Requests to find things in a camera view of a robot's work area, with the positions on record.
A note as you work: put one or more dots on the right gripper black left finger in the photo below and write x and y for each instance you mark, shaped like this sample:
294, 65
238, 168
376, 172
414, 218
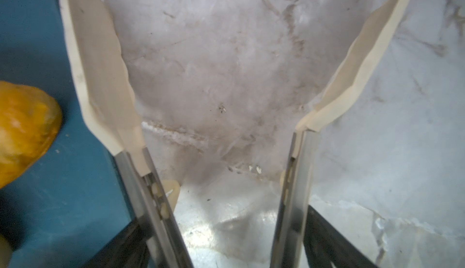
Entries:
128, 249

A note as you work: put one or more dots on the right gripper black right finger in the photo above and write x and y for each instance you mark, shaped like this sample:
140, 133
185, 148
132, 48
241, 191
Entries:
325, 247

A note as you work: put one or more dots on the metal tongs cream tips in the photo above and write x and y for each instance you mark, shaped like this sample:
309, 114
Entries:
106, 99

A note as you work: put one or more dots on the pale crackled round bread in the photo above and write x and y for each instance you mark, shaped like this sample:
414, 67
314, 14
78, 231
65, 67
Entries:
5, 252

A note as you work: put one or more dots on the glossy orange oval bread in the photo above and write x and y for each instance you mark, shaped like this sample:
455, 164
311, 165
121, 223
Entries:
30, 122

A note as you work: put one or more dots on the teal rectangular tray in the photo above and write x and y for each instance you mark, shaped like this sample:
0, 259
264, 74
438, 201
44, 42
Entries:
70, 203

